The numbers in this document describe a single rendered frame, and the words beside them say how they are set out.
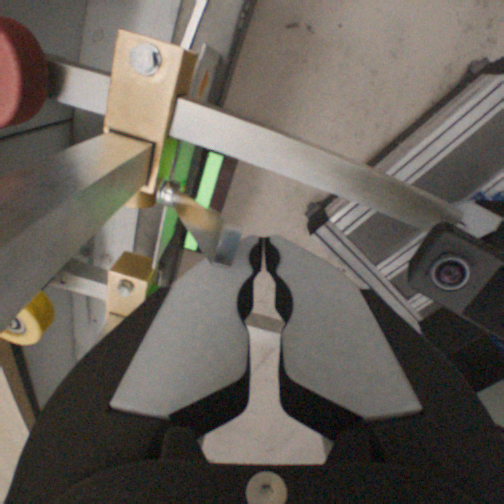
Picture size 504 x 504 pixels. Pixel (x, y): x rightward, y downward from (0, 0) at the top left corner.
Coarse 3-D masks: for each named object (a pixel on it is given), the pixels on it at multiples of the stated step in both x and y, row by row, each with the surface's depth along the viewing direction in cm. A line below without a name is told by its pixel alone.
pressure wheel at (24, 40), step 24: (0, 24) 14; (0, 48) 14; (24, 48) 16; (0, 72) 15; (24, 72) 16; (48, 72) 18; (0, 96) 16; (24, 96) 17; (0, 120) 17; (24, 120) 19
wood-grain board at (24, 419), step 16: (0, 336) 33; (0, 352) 34; (0, 368) 34; (16, 368) 38; (0, 384) 37; (16, 384) 39; (0, 400) 40; (16, 400) 40; (0, 416) 44; (16, 416) 43; (32, 416) 47; (0, 432) 48; (16, 432) 47; (0, 448) 54; (16, 448) 52; (0, 464) 62; (16, 464) 60; (0, 480) 73; (0, 496) 91
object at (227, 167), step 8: (224, 160) 39; (232, 160) 39; (224, 168) 39; (232, 168) 39; (224, 176) 40; (216, 184) 40; (224, 184) 40; (216, 192) 41; (224, 192) 41; (216, 200) 42; (216, 208) 42
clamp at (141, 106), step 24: (120, 48) 18; (168, 48) 18; (120, 72) 19; (168, 72) 19; (192, 72) 22; (120, 96) 20; (144, 96) 20; (168, 96) 20; (120, 120) 20; (144, 120) 20; (168, 120) 21; (168, 144) 23; (168, 168) 26; (144, 192) 24
